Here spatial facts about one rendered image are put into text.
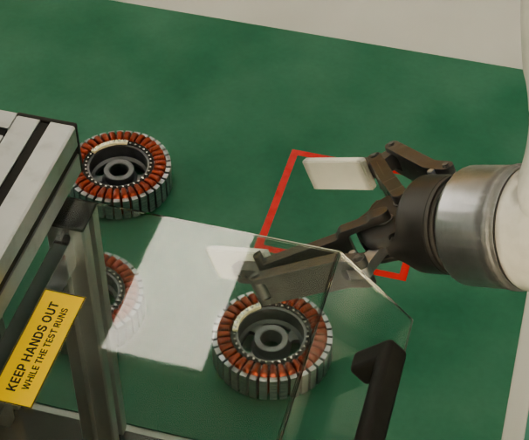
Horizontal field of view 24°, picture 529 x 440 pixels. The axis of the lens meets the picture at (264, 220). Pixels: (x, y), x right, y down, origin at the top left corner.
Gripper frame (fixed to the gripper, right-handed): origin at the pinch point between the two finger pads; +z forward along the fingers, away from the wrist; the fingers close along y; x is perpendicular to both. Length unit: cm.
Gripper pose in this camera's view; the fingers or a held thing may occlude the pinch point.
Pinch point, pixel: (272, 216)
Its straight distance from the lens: 108.4
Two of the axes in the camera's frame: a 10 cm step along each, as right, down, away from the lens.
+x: -3.9, -8.2, -4.1
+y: 6.0, -5.7, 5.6
